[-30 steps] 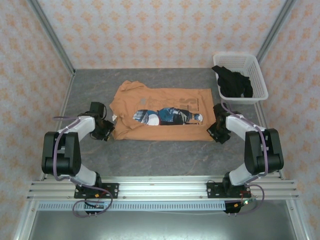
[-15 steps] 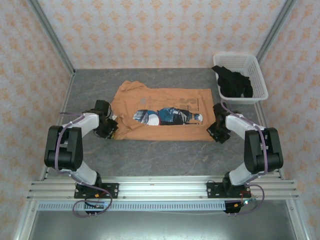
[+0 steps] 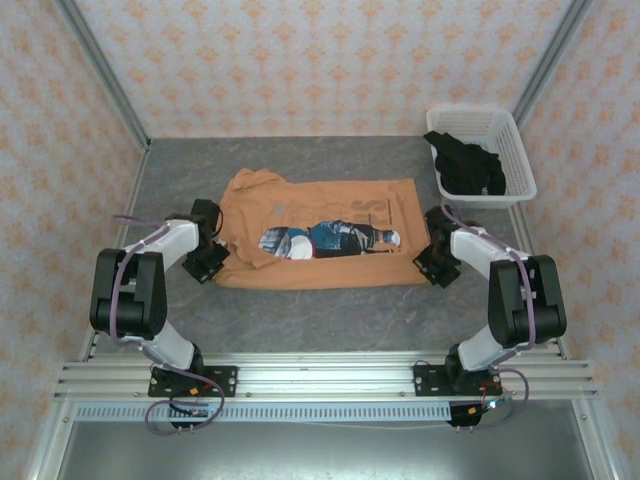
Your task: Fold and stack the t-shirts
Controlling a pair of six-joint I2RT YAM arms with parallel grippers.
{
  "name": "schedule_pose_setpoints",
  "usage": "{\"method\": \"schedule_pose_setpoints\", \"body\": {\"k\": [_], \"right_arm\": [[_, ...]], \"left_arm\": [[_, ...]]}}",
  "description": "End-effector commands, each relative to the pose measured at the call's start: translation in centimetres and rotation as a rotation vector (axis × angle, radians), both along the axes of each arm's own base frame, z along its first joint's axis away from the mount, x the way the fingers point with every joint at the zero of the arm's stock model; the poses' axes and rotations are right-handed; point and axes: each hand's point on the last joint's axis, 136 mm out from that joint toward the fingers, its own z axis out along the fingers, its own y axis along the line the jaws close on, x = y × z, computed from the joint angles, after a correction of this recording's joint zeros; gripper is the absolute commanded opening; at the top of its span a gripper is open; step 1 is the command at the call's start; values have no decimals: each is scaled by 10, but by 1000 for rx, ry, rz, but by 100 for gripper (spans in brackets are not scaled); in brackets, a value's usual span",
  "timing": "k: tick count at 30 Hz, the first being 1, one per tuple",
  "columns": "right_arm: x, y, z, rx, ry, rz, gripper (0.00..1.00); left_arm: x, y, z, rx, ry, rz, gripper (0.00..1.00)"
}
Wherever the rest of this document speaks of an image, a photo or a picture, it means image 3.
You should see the orange printed t-shirt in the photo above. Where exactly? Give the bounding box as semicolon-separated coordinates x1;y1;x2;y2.
216;166;429;292

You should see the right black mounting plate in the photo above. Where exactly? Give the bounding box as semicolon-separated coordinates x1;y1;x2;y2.
412;363;504;399

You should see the black mounting plate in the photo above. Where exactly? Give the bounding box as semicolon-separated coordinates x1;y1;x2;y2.
147;365;239;399
412;363;504;399

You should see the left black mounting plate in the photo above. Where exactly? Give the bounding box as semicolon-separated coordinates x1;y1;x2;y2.
147;365;239;399

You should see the black t-shirt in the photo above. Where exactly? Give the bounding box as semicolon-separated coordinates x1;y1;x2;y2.
422;130;508;198

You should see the small circuit board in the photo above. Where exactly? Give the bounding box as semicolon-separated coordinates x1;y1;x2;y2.
168;405;219;419
468;396;514;417

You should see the white plastic basket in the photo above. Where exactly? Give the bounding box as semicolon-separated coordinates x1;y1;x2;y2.
425;102;539;210

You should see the grey metal sheet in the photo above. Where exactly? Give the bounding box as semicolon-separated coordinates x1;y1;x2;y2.
53;420;597;480

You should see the aluminium table side rail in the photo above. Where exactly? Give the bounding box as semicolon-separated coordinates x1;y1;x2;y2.
81;144;151;362
508;202;570;361

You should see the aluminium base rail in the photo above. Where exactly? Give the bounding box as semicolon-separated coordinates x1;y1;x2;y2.
53;351;600;402

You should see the slotted grey cable duct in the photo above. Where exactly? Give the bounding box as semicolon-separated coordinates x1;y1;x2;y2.
73;402;454;424

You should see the aluminium frame post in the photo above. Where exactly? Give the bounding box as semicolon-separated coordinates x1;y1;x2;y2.
511;0;594;129
51;0;153;152

